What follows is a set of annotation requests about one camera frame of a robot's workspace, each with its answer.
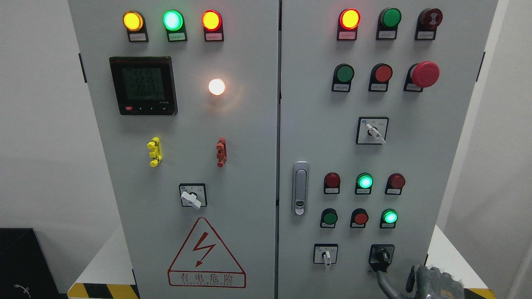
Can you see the grey left cabinet door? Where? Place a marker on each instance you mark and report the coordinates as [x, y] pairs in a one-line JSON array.
[[241, 195]]

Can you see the red push button lower middle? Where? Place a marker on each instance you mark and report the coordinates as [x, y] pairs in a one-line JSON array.
[[359, 218]]

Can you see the black rotary knob switch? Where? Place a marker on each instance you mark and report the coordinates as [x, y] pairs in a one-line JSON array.
[[381, 256]]

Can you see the green push button top right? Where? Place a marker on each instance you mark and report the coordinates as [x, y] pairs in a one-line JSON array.
[[387, 24]]

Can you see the red terminal connector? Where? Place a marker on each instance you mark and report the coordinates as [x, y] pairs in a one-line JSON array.
[[221, 152]]

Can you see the white selector switch left door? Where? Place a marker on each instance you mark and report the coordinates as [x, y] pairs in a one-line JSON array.
[[193, 195]]

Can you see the yellow terminal connector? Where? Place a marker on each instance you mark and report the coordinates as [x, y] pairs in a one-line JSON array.
[[155, 154]]

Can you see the white glowing indicator light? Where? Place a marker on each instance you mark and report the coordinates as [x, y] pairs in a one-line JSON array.
[[216, 87]]

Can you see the grey cabinet door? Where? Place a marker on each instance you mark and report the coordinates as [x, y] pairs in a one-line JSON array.
[[320, 126], [241, 195]]

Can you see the yellow indicator light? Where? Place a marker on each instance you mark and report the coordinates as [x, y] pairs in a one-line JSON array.
[[135, 25]]

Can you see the green lit button lower right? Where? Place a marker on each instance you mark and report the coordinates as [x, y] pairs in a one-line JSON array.
[[388, 219]]

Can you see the grey right cabinet door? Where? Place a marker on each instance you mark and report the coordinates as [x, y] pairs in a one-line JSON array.
[[320, 126]]

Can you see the black digital power meter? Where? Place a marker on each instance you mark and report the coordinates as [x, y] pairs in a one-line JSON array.
[[144, 85]]

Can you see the silver cabinet door handle lock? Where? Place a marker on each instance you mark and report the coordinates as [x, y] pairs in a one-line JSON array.
[[299, 187]]

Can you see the red push button second row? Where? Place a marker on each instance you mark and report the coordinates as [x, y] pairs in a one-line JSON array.
[[380, 76]]

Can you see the white platform yellow black stripes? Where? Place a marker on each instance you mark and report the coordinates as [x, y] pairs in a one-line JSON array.
[[110, 273]]

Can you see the dark red indicator light left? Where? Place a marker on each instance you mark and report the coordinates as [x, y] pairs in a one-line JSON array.
[[332, 183]]

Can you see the red indicator light top right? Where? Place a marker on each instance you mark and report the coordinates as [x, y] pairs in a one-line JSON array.
[[347, 25]]

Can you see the black box lower left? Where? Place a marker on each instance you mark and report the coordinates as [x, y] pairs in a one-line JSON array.
[[24, 272]]

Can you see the red indicator light top left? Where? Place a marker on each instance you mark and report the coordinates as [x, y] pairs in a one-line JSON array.
[[212, 26]]

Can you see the green lit indicator light middle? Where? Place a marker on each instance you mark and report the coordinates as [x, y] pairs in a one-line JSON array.
[[364, 184]]

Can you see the black red buzzer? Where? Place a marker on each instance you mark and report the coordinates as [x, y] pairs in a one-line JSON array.
[[427, 23]]

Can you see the green push button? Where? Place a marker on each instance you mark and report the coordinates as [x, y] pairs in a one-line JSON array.
[[328, 218], [387, 24]]

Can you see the red mushroom emergency stop button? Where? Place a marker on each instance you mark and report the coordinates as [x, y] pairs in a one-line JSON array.
[[421, 75]]

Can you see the white selector switch upper right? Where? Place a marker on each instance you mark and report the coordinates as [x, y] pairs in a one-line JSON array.
[[372, 130]]

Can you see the red electric hazard warning sticker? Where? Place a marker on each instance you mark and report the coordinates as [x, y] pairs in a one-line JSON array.
[[204, 260]]

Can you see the green push button second row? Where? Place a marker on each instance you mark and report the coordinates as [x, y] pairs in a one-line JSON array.
[[342, 78]]

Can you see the white selector switch lower right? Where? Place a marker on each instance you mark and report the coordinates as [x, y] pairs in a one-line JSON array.
[[326, 254]]

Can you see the green indicator light top left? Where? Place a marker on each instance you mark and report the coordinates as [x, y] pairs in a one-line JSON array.
[[175, 26]]

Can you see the white selector switch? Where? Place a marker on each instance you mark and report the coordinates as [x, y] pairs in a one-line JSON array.
[[326, 254], [372, 130]]

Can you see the green push button lower left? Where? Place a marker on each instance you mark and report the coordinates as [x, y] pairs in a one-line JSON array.
[[328, 218]]

